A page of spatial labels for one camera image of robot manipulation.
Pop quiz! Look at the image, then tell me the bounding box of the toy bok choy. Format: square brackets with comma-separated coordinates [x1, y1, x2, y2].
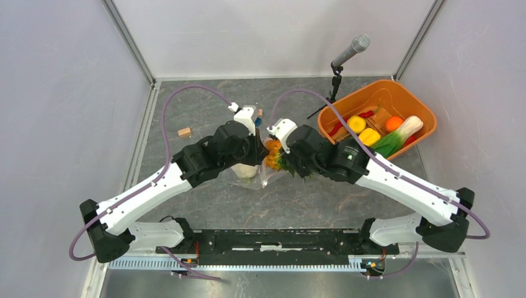
[371, 115, 424, 158]

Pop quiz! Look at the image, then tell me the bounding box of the toy lemon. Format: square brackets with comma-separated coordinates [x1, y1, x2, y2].
[347, 115, 367, 135]

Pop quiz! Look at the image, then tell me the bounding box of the toy pineapple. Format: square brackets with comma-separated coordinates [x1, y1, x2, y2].
[264, 138, 296, 178]

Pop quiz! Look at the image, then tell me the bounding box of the red toy tomato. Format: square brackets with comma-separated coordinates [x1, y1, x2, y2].
[403, 135, 416, 148]

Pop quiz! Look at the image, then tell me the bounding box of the toy cauliflower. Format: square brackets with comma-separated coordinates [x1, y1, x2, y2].
[231, 164, 259, 180]

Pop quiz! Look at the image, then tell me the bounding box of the clear pink-dotted zip bag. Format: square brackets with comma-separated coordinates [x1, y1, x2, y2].
[233, 160, 285, 190]

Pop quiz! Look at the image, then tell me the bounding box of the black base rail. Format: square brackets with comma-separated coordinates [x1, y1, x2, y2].
[170, 228, 399, 265]

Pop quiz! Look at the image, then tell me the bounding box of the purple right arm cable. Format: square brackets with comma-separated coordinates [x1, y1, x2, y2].
[269, 88, 491, 281]

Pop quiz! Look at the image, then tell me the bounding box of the toy orange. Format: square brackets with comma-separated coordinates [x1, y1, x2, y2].
[384, 116, 404, 133]

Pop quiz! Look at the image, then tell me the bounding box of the red toy chili pepper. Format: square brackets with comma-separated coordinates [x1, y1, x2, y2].
[329, 110, 375, 137]

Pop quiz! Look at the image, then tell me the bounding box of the blue lego brick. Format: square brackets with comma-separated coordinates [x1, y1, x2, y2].
[254, 117, 262, 127]

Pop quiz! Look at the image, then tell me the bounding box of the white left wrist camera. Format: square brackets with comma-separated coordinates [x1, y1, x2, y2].
[228, 102, 256, 136]

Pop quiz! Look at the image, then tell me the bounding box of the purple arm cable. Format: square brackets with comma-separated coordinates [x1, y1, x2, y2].
[269, 88, 491, 281]
[69, 84, 233, 282]

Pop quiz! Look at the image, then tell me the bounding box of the grey microphone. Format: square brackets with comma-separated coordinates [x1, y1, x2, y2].
[331, 34, 370, 68]

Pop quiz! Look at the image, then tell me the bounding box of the wooden block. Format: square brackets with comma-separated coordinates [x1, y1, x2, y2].
[177, 127, 192, 138]

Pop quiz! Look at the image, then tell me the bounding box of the yellow toy banana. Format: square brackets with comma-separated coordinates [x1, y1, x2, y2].
[359, 127, 381, 147]

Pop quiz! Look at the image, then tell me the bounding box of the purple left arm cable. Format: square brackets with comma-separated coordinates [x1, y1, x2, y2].
[69, 84, 233, 282]

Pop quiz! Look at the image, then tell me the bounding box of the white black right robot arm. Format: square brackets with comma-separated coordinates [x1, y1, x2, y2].
[279, 125, 475, 253]

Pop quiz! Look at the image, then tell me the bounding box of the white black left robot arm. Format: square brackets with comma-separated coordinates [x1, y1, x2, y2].
[80, 120, 268, 263]

